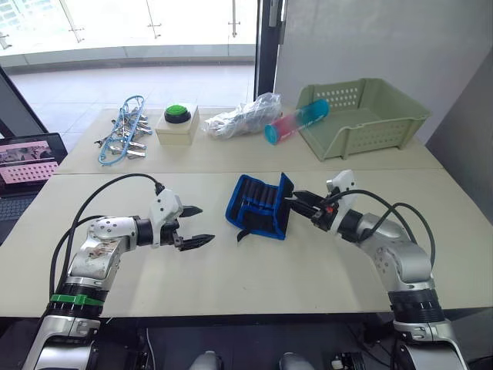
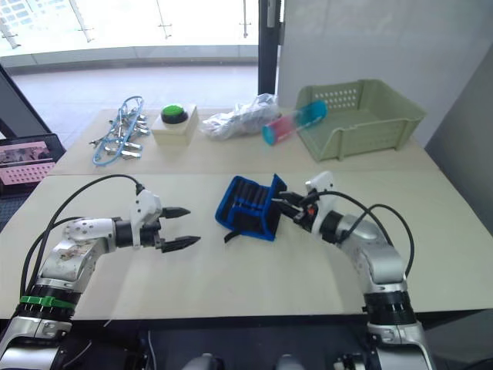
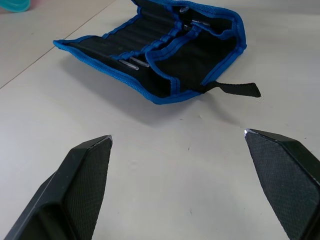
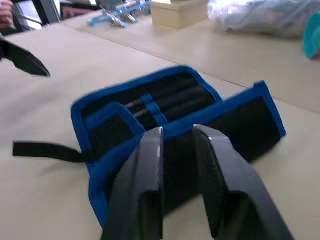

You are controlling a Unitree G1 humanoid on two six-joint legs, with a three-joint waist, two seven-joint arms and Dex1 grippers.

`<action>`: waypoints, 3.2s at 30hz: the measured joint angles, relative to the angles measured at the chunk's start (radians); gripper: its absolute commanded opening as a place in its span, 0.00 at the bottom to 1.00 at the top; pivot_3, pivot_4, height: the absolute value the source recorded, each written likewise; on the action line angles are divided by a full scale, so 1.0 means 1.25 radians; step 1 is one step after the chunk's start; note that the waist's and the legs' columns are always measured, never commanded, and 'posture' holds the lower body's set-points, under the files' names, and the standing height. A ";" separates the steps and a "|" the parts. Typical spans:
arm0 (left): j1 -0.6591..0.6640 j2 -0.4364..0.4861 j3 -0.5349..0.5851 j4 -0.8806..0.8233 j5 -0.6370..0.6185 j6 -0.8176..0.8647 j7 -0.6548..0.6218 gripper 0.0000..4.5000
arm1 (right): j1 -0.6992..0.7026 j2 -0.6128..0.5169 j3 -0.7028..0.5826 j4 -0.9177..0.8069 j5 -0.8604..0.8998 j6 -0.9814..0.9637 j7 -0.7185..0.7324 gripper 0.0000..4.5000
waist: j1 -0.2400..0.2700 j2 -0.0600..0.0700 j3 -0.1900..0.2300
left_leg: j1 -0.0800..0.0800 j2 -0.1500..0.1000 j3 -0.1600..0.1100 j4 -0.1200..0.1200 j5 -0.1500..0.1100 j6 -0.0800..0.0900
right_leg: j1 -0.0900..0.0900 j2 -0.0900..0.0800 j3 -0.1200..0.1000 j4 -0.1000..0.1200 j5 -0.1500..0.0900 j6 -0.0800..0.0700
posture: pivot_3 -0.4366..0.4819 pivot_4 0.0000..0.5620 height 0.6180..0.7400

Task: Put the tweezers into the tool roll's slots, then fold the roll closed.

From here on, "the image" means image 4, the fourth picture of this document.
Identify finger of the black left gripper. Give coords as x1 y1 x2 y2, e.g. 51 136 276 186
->
0 34 52 77

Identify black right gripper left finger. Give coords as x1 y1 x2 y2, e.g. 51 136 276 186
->
101 126 165 240

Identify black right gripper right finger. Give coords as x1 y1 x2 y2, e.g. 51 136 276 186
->
192 124 295 240

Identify beige cardboard box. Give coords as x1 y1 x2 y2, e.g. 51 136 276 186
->
150 0 211 31

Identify person's bare hand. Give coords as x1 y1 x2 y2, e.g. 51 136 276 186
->
0 0 15 29

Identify teal round object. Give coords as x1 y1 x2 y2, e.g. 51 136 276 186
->
303 12 320 60

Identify dark metal frame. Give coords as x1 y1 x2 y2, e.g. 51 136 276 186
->
9 0 62 27

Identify clear plastic bag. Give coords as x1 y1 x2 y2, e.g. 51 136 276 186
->
206 0 320 39

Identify black-handled silver-tipped tweezers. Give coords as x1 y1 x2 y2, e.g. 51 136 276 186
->
124 87 210 109

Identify blue and black tool roll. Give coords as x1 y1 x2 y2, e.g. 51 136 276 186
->
12 65 287 230

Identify blue and silver tool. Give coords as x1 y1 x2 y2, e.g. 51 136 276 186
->
115 0 152 16
86 8 140 29

